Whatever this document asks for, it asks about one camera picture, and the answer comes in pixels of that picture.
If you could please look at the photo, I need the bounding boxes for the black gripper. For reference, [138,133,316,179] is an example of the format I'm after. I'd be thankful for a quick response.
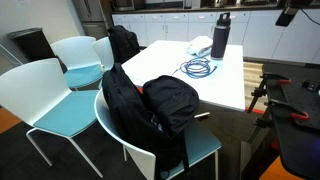
[274,5,300,28]

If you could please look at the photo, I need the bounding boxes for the dark insulated water bottle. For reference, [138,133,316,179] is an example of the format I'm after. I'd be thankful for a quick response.
[210,12,232,61]

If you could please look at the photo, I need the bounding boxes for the white cloth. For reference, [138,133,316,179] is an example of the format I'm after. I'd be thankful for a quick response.
[186,35,214,58]

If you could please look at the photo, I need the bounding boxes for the blue cable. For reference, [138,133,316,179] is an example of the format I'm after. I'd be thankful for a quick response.
[172,56,219,80]

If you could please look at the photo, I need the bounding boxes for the white kitchen cabinets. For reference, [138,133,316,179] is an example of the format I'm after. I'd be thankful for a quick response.
[111,9,320,65]

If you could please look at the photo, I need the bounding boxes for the black outlet box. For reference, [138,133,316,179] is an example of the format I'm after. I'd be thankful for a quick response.
[301,79,320,93]

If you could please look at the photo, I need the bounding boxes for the silver metal bar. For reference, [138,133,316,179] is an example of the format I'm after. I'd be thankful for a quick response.
[193,111,211,120]

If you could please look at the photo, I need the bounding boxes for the open black backpack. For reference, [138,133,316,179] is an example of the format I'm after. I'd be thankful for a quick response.
[101,62,201,175]

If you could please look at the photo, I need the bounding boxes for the white chair teal seat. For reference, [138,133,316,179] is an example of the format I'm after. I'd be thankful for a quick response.
[50,35,105,92]
[0,57,105,179]
[91,36,116,73]
[93,88,223,180]

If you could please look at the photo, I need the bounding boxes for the dark microwave oven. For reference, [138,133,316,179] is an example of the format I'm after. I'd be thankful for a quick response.
[110,0,146,13]

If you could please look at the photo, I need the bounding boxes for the closed black backpack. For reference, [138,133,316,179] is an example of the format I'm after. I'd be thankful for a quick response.
[107,24,142,65]

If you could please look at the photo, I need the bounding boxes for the stainless steel refrigerator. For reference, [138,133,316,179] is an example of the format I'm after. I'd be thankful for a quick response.
[71,0,114,40]

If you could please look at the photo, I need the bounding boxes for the black trash bin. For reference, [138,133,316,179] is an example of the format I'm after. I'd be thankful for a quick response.
[6,27,57,63]

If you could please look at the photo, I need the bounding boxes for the black hanging cable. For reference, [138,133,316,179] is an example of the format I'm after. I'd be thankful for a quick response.
[299,7,320,27]

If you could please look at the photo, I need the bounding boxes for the red handled black clamp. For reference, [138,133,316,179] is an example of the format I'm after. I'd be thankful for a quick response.
[265,99,311,122]
[259,72,292,86]

